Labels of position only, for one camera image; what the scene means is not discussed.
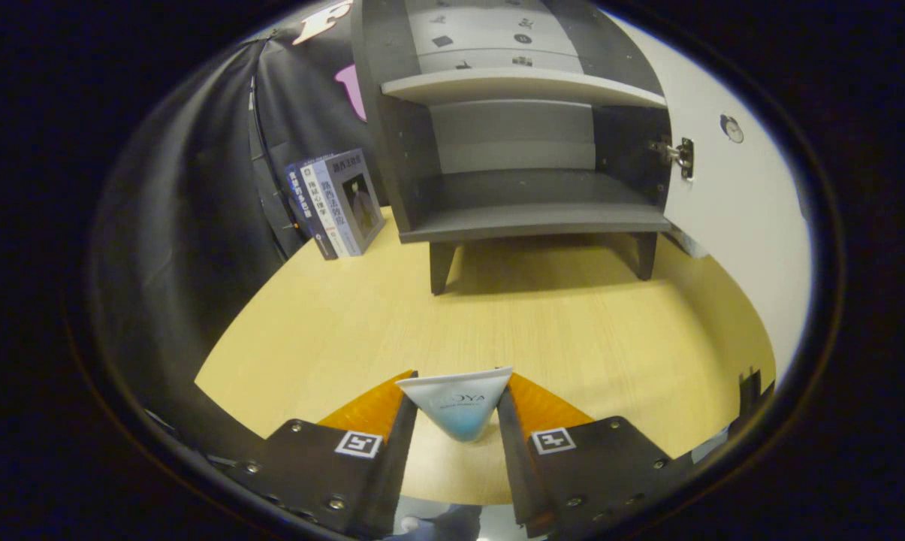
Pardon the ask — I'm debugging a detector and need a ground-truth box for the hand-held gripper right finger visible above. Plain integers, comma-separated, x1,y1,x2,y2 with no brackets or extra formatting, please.
496,372,678,539

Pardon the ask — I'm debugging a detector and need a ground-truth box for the black backdrop cloth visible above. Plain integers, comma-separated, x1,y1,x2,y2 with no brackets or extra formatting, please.
92,0,393,437

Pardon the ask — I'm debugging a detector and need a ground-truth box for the dark blue book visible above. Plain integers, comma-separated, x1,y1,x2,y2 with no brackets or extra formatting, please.
285,162,339,261

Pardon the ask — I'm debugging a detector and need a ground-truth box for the metal door hinge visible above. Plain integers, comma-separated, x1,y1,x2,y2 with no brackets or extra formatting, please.
650,137,695,181

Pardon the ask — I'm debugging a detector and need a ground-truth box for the person's blue clothing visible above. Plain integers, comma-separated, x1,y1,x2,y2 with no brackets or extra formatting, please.
392,503,483,541

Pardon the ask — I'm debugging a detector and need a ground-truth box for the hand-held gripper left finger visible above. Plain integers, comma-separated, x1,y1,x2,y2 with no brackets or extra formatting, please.
208,370,420,540

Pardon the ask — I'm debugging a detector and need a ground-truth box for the white and blue tube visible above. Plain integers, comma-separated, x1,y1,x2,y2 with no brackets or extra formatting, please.
396,366,514,443

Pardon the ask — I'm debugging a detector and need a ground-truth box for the grey cabinet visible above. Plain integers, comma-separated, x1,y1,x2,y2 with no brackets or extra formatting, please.
351,0,674,296

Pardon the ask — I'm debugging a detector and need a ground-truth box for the grey cabinet shelf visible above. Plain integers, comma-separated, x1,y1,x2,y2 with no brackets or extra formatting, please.
381,68,667,110

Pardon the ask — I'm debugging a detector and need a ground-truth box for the grey cover book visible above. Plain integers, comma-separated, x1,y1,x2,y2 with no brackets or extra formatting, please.
324,148,385,256

